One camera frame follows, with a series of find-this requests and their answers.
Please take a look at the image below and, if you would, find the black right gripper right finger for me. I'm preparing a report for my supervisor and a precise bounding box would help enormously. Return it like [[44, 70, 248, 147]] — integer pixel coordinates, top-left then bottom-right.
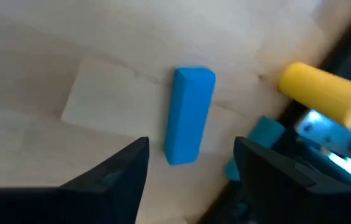
[[233, 136, 351, 224]]

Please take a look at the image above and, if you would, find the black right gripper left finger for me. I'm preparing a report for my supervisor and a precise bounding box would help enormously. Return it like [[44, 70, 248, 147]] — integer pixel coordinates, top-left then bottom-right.
[[0, 136, 150, 224]]

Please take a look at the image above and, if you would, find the yellow wooden cylinder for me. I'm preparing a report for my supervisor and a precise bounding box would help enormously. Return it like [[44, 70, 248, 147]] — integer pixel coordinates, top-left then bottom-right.
[[278, 61, 351, 130]]

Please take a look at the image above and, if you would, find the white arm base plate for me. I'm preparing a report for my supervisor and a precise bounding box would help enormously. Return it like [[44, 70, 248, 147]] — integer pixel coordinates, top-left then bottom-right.
[[293, 108, 351, 187]]

